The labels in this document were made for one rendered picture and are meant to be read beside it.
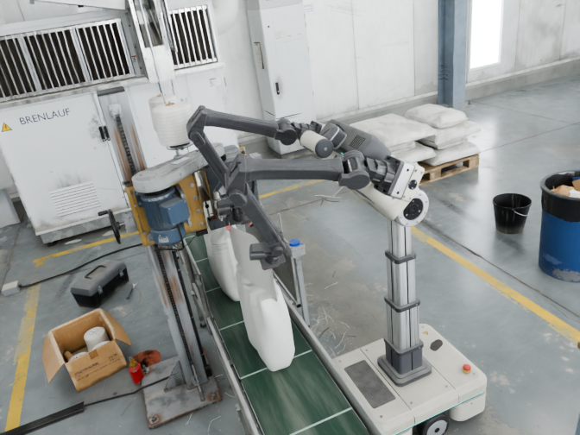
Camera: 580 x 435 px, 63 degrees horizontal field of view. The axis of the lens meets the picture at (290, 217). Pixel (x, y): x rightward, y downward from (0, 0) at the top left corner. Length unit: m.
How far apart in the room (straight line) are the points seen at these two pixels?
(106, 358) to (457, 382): 2.08
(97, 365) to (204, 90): 2.93
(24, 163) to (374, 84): 4.77
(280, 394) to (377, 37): 5.82
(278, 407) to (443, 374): 0.84
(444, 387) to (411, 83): 5.85
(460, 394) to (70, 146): 4.01
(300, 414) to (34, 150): 3.71
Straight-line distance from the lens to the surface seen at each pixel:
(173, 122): 2.03
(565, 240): 3.60
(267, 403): 2.32
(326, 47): 6.92
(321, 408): 2.25
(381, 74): 7.41
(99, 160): 5.07
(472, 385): 2.55
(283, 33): 6.01
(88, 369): 3.29
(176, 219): 2.08
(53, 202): 5.20
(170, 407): 2.97
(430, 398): 2.45
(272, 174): 1.44
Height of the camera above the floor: 2.07
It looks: 26 degrees down
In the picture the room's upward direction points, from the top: 8 degrees counter-clockwise
